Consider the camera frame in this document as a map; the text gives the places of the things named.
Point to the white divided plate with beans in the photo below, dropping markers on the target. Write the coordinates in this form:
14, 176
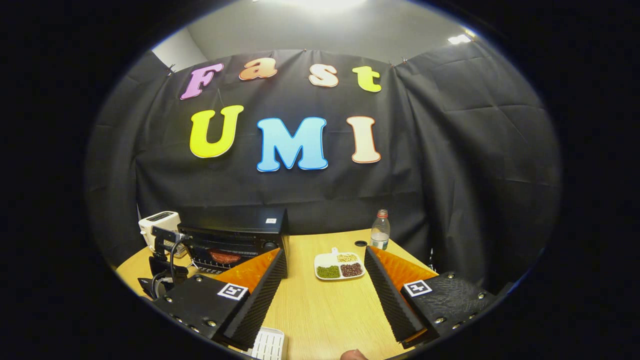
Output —
340, 265

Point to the ceiling light panel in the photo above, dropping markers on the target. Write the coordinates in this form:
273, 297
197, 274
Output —
460, 38

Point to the clear plastic bottle red label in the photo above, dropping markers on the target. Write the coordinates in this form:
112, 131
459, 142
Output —
380, 232

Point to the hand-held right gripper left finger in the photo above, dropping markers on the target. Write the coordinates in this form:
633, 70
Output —
260, 305

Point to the red raw meat slice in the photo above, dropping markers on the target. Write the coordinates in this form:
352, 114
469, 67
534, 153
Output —
225, 256

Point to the white toaster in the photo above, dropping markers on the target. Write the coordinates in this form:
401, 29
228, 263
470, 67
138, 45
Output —
160, 222

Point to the white slotted tray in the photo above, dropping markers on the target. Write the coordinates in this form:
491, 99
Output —
267, 345

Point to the black backdrop cloth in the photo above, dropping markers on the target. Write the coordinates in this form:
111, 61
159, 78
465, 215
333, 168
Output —
450, 175

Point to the black electric oven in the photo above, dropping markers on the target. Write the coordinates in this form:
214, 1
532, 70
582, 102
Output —
235, 225

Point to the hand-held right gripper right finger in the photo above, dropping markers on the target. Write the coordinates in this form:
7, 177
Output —
390, 300

